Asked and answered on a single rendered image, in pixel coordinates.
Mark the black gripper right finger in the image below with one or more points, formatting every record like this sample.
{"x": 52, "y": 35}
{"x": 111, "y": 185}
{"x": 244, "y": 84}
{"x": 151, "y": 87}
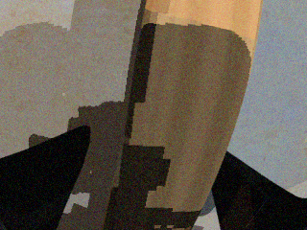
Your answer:
{"x": 247, "y": 200}

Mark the brown wooden rail with steel hooks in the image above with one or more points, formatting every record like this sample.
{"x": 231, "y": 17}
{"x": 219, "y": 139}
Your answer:
{"x": 189, "y": 81}

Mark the wooden post with slot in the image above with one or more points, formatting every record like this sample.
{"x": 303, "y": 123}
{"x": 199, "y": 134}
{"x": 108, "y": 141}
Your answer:
{"x": 109, "y": 217}

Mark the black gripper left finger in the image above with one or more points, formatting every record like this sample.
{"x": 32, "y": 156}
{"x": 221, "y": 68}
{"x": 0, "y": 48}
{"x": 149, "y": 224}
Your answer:
{"x": 35, "y": 183}

